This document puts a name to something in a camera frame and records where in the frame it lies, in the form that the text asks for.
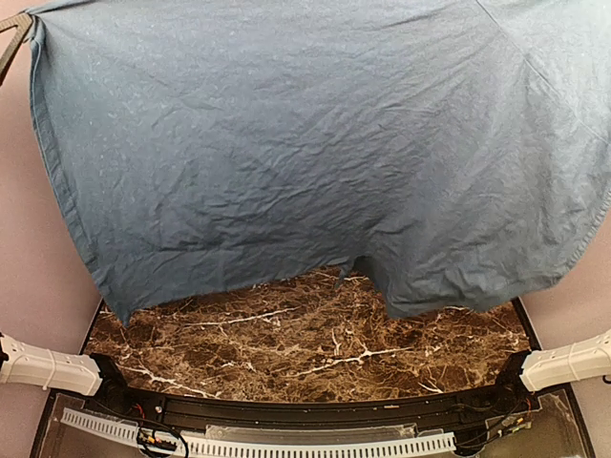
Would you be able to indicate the dark blue garment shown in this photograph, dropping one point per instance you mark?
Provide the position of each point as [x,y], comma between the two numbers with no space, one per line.
[455,152]

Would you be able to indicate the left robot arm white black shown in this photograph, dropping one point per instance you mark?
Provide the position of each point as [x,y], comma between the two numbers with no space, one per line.
[48,299]

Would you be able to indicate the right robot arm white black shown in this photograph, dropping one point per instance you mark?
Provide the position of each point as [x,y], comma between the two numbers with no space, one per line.
[534,370]

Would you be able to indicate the white slotted cable duct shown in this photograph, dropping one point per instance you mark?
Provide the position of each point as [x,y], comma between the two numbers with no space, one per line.
[245,442]

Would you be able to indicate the black curved front rail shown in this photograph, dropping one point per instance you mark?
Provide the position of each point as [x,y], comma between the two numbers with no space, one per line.
[460,409]

